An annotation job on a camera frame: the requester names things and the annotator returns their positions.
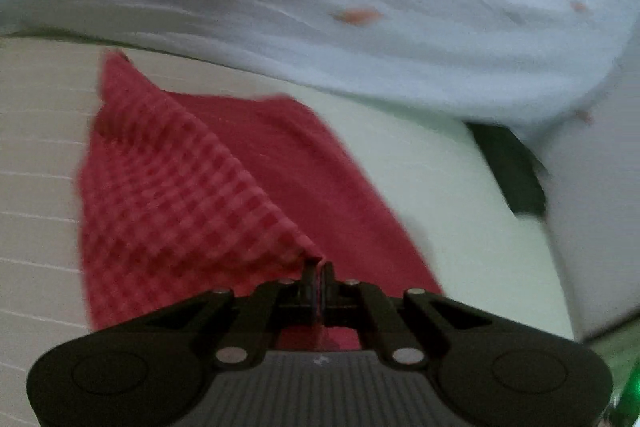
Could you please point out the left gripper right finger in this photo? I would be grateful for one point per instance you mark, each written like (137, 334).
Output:
(365, 308)

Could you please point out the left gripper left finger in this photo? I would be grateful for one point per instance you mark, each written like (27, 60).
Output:
(251, 326)

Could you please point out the red checked shorts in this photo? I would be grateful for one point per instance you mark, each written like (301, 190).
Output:
(183, 193)

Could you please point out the green grid bed sheet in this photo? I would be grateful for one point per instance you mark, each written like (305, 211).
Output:
(428, 169)

